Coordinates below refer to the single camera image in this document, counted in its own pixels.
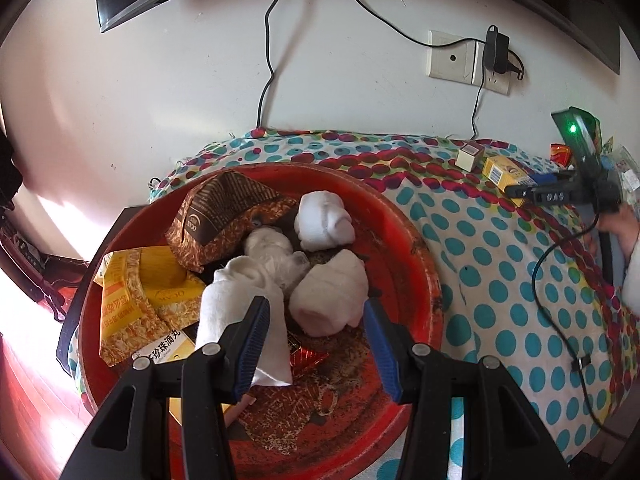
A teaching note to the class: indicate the white sock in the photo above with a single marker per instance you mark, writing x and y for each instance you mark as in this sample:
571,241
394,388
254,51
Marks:
330,295
325,220

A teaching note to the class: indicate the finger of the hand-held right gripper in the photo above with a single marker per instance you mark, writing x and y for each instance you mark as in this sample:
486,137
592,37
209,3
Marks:
540,194
555,177

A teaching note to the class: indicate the yellow and blue box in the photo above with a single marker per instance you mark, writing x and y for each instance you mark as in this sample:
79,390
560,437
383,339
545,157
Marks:
505,172

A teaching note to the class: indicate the small red packet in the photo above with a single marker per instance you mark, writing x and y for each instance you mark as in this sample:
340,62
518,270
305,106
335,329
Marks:
561,155

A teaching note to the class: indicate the black power adapter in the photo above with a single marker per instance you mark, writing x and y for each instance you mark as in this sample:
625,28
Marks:
496,50

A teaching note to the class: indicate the person's right hand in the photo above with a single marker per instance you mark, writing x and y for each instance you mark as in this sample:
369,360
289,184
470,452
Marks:
625,230

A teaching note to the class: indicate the clear plastic bag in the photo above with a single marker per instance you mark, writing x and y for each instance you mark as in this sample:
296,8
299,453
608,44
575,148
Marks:
270,255

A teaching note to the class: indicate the red foil wrapper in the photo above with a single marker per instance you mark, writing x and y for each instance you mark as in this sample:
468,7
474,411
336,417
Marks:
307,360

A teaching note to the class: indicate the white towel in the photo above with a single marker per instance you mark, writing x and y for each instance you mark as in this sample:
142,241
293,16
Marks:
225,300

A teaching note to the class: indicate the dark wooden chair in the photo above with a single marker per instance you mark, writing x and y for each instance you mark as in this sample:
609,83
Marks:
40,265

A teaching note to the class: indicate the brown snack bag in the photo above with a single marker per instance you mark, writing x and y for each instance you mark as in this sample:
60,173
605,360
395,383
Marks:
220,220

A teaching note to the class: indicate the small white box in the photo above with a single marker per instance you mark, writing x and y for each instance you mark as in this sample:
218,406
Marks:
469,157

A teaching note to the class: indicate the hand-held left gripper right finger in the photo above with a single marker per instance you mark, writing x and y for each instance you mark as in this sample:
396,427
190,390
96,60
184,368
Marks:
382,355

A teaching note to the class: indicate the white power outlet plate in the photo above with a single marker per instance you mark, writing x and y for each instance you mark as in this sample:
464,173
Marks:
495,85

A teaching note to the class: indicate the small yellow box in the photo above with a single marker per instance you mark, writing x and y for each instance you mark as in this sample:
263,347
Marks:
165,347

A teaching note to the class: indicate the person's right forearm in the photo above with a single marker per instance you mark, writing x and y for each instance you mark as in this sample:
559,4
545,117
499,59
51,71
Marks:
631,280

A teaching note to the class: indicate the yellow snack bag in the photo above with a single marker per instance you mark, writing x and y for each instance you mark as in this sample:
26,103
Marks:
125,310

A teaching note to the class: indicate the round red tray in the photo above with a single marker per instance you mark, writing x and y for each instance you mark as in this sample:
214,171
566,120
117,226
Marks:
310,430

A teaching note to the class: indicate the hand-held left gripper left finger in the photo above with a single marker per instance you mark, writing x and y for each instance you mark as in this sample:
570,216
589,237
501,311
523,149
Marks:
252,350

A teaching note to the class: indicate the white wall socket plate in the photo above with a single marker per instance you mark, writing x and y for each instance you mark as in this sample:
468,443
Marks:
450,57

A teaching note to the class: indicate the dark hanging cloth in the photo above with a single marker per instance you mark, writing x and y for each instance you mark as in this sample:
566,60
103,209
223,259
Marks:
9,170

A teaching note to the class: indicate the polka dot cloth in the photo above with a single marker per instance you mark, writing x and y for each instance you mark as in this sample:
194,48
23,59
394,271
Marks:
500,285

